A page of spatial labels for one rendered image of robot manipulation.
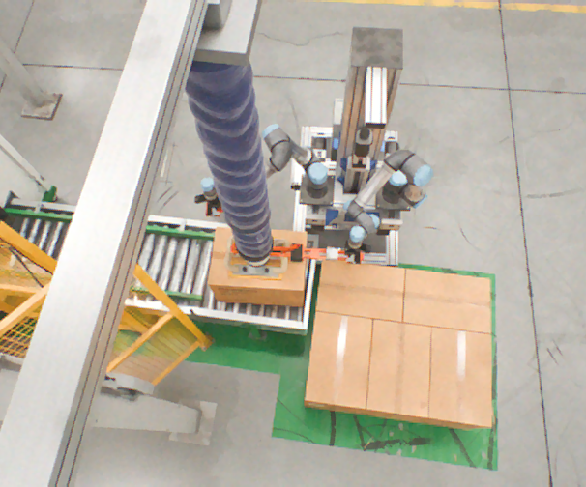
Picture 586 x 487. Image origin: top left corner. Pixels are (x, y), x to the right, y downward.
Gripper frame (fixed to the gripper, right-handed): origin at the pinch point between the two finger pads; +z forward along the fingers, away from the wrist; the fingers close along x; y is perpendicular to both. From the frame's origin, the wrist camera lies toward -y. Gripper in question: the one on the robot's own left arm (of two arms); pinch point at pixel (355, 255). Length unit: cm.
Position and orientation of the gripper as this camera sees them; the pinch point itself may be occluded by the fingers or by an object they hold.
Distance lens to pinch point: 297.5
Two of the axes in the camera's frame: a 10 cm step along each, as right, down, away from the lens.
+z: 0.2, 3.8, 9.3
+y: -10.0, -0.6, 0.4
